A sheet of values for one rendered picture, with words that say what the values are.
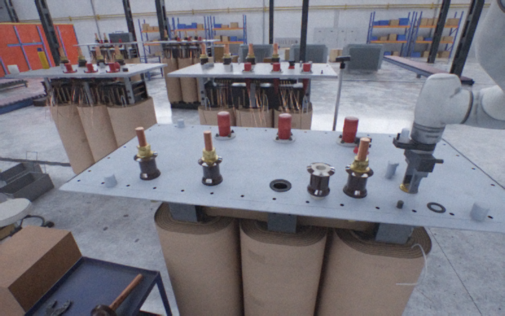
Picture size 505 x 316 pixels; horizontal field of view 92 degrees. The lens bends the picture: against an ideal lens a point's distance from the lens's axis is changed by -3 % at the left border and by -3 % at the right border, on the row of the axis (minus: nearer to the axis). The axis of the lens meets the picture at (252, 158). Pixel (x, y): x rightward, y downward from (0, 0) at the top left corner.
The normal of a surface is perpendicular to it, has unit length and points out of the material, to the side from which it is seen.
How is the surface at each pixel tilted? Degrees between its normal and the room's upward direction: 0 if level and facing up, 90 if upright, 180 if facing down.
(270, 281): 90
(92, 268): 0
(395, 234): 90
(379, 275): 90
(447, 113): 94
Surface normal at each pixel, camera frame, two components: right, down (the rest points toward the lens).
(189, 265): -0.18, 0.45
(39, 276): 0.98, 0.07
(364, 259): -0.41, 0.42
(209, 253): 0.17, 0.44
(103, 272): -0.02, -0.89
